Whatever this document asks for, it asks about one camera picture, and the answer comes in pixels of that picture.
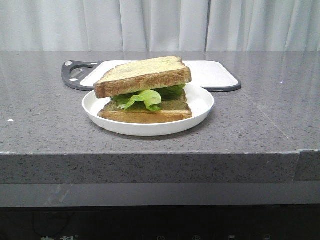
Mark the green lettuce leaf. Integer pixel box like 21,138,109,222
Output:
111,84,186,112

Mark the bread slice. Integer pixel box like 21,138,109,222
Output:
97,90,193,124
94,56,192,99

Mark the white round plate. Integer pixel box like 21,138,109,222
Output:
82,84,215,137

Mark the white cutting board black rim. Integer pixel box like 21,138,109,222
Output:
61,60,242,92

